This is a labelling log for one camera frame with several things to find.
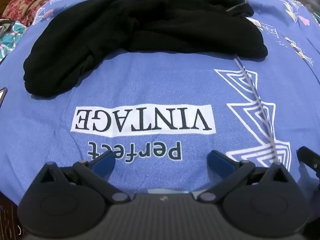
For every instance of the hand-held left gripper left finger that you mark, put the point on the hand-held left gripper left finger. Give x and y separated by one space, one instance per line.
103 163

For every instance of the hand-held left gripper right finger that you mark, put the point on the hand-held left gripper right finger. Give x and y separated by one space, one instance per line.
221 162

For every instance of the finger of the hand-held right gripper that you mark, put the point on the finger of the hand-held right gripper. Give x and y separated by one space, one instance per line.
310 158

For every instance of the black pants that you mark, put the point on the black pants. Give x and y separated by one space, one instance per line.
130 27

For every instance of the blue printed bedsheet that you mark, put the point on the blue printed bedsheet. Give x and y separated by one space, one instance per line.
155 80

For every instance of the carved wooden headboard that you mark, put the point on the carved wooden headboard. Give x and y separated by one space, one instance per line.
8 220

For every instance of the smartphone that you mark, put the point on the smartphone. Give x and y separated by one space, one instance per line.
2 96

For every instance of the teal patterned pillow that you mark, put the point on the teal patterned pillow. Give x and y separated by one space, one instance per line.
10 40

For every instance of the crumpled grey floral cloth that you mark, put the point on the crumpled grey floral cloth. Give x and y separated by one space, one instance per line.
6 25

